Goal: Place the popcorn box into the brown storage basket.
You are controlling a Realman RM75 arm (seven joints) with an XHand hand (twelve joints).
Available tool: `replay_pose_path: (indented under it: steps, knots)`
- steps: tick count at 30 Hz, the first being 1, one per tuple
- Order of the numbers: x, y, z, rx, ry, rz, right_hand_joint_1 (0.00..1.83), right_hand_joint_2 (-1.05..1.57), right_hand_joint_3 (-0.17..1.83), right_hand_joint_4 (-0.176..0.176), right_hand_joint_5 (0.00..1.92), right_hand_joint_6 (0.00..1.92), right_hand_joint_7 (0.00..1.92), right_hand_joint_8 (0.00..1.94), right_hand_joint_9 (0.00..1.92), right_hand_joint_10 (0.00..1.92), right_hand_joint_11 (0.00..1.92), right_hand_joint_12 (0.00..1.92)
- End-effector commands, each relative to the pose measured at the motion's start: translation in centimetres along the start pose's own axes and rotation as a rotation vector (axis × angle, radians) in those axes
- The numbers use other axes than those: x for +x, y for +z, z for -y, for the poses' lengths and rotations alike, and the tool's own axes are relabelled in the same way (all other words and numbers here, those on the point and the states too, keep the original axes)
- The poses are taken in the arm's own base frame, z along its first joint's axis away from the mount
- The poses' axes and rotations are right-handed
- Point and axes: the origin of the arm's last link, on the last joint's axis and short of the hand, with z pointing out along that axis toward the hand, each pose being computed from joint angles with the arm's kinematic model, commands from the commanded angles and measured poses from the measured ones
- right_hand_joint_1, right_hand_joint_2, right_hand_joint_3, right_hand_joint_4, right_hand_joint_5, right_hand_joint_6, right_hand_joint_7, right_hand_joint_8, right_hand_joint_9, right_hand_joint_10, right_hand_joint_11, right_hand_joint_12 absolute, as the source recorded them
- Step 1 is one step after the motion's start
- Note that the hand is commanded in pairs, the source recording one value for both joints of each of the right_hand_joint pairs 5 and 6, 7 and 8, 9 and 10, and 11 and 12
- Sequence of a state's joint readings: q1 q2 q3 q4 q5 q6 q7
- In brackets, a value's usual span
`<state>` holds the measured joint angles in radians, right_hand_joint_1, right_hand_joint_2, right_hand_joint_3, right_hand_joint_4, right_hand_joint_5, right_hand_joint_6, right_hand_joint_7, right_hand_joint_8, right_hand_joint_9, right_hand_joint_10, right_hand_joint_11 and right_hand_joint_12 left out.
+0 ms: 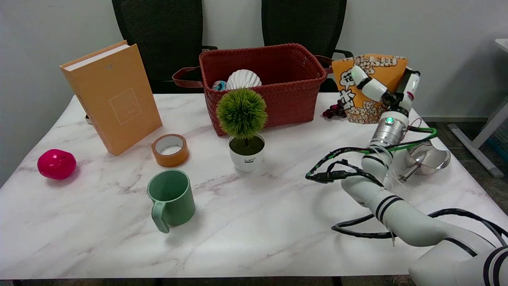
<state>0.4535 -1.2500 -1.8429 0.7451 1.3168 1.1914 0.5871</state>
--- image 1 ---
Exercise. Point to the pink plastic apple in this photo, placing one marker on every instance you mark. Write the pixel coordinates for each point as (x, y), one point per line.
(56, 163)

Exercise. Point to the silver metal funnel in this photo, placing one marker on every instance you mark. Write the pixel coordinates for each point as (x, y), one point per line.
(428, 159)

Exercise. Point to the white desk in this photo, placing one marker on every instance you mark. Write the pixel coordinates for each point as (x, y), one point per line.
(486, 129)

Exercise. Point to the orange popcorn box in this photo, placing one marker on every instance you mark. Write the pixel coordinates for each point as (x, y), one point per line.
(381, 67)

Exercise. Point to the white pleated ball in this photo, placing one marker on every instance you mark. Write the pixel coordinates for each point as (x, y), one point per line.
(243, 79)

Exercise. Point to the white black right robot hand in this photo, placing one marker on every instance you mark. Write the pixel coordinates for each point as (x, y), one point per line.
(375, 89)

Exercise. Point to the orange hardcover book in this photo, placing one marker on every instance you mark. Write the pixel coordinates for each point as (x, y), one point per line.
(117, 101)

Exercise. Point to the green mug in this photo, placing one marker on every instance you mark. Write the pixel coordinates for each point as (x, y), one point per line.
(171, 198)

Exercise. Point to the orange tape roll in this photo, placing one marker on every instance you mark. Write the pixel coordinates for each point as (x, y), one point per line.
(170, 150)

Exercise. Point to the black mesh office chair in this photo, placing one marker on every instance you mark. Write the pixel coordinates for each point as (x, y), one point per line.
(158, 35)
(303, 24)

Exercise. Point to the red woven basket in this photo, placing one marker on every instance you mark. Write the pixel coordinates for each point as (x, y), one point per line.
(283, 85)

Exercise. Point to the dark purple grape bunch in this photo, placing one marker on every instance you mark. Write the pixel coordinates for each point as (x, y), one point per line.
(334, 110)

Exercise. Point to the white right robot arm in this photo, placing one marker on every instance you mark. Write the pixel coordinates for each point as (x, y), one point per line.
(401, 216)

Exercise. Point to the small blue patterned ball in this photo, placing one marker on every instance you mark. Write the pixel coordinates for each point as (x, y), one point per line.
(219, 85)

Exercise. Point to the green plant in white pot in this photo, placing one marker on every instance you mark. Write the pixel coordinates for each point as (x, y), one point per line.
(243, 119)

